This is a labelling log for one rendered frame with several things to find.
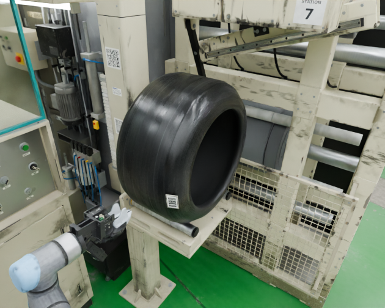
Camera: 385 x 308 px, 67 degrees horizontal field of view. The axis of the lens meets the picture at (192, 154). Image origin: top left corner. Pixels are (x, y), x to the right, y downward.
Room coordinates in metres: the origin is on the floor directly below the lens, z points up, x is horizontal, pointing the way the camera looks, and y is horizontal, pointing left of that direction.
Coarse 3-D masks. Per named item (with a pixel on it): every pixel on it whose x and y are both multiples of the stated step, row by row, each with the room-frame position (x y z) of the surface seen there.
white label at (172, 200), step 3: (168, 195) 0.74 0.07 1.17; (171, 195) 0.74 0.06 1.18; (168, 198) 0.74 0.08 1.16; (171, 198) 0.73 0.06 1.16; (174, 198) 0.73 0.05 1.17; (177, 198) 0.73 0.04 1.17; (168, 201) 0.74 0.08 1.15; (171, 201) 0.74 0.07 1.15; (174, 201) 0.73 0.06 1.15; (177, 201) 0.73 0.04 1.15; (168, 204) 0.74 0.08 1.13; (171, 204) 0.74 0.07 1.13; (174, 204) 0.74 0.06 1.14; (177, 204) 0.73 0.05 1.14; (168, 207) 0.74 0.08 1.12; (171, 207) 0.74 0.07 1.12; (174, 207) 0.74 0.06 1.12; (177, 207) 0.74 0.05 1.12
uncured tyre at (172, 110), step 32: (160, 96) 0.93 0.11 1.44; (192, 96) 0.90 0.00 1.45; (224, 96) 0.97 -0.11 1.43; (128, 128) 0.88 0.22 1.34; (160, 128) 0.83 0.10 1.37; (192, 128) 0.82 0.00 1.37; (224, 128) 1.25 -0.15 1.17; (128, 160) 0.82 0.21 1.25; (160, 160) 0.77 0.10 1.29; (192, 160) 0.80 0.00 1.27; (224, 160) 1.19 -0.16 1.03; (128, 192) 0.84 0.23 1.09; (160, 192) 0.75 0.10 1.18; (192, 192) 1.07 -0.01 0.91; (224, 192) 1.03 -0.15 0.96
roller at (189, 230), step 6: (132, 204) 1.00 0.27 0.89; (138, 204) 0.99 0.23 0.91; (144, 210) 0.96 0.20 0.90; (156, 216) 0.92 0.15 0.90; (168, 222) 0.89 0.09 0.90; (174, 222) 0.88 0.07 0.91; (180, 228) 0.85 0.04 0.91; (186, 228) 0.85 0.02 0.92; (192, 228) 0.84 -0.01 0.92; (198, 228) 0.85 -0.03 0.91; (192, 234) 0.82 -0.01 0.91
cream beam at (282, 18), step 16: (176, 0) 1.28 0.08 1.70; (192, 0) 1.24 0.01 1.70; (208, 0) 1.20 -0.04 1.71; (224, 0) 1.17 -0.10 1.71; (240, 0) 1.13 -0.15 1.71; (256, 0) 1.10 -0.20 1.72; (272, 0) 1.07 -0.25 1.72; (288, 0) 1.04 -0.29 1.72; (336, 0) 0.97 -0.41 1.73; (176, 16) 1.29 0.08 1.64; (192, 16) 1.24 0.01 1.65; (208, 16) 1.20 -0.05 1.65; (224, 16) 1.16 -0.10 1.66; (240, 16) 1.13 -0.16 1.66; (256, 16) 1.10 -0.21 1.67; (272, 16) 1.06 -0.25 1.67; (288, 16) 1.03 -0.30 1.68; (336, 16) 1.03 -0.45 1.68; (320, 32) 0.98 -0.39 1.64
